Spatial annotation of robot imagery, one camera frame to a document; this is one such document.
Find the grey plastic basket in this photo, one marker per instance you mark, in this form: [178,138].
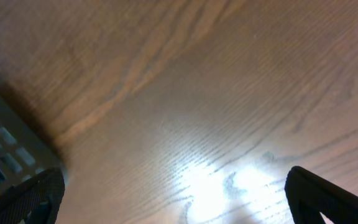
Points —
[23,154]

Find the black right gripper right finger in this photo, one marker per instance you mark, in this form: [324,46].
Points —
[311,198]

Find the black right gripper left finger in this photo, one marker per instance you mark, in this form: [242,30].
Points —
[36,200]

